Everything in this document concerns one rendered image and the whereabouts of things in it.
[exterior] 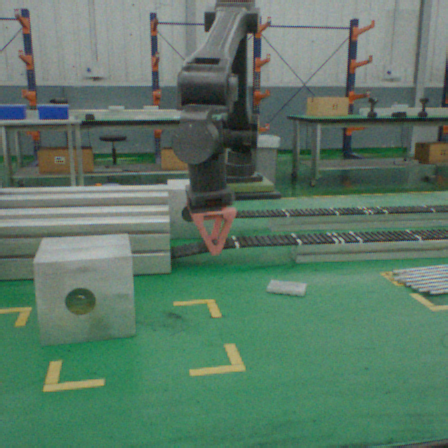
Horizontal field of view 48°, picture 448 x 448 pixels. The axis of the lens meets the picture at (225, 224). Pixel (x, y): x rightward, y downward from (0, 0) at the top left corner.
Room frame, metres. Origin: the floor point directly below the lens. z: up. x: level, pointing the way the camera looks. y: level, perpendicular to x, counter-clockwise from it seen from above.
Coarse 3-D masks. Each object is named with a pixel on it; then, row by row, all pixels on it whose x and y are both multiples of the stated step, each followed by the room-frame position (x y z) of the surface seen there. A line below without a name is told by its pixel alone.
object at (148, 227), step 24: (0, 216) 0.75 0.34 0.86; (24, 216) 0.75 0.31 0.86; (48, 216) 0.76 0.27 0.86; (72, 216) 0.76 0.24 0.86; (96, 216) 0.77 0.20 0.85; (120, 216) 0.77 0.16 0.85; (144, 216) 0.78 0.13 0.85; (168, 216) 0.73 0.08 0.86; (0, 240) 0.68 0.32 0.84; (24, 240) 0.68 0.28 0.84; (144, 240) 0.70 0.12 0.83; (168, 240) 0.71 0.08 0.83; (0, 264) 0.68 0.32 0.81; (24, 264) 0.68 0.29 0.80; (144, 264) 0.70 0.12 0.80; (168, 264) 0.71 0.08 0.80
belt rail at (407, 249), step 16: (432, 240) 0.79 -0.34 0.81; (304, 256) 0.76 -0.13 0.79; (320, 256) 0.77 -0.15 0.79; (336, 256) 0.77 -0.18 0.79; (352, 256) 0.77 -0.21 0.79; (368, 256) 0.78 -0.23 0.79; (384, 256) 0.78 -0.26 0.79; (400, 256) 0.78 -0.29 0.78; (416, 256) 0.79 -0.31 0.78; (432, 256) 0.79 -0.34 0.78
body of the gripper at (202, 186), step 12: (216, 156) 0.75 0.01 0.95; (192, 168) 0.75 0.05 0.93; (204, 168) 0.74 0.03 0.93; (216, 168) 0.74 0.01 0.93; (192, 180) 0.75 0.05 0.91; (204, 180) 0.74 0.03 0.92; (216, 180) 0.74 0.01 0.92; (192, 192) 0.74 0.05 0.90; (204, 192) 0.74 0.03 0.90; (216, 192) 0.73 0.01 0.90; (228, 192) 0.73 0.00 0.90; (192, 204) 0.71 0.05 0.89
